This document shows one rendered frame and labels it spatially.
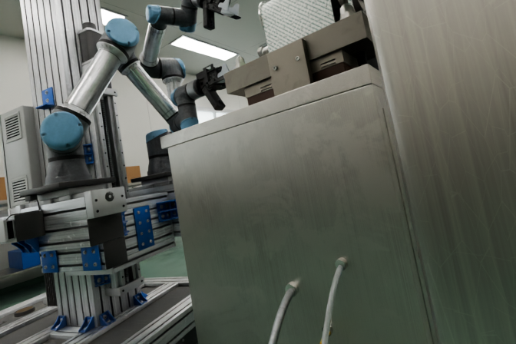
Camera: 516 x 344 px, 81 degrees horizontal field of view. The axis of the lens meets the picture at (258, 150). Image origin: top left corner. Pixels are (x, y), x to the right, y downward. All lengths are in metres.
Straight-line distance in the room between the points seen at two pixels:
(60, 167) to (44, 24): 0.77
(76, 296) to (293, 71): 1.32
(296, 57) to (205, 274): 0.64
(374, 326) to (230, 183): 0.44
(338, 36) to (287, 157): 0.29
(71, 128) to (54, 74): 0.56
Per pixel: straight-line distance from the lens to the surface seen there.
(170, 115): 1.38
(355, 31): 0.72
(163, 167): 1.60
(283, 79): 0.75
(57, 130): 1.15
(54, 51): 1.69
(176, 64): 1.79
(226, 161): 0.80
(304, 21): 1.02
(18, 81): 4.50
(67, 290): 1.69
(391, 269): 0.65
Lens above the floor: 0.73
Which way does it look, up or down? 4 degrees up
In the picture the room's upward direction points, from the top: 10 degrees counter-clockwise
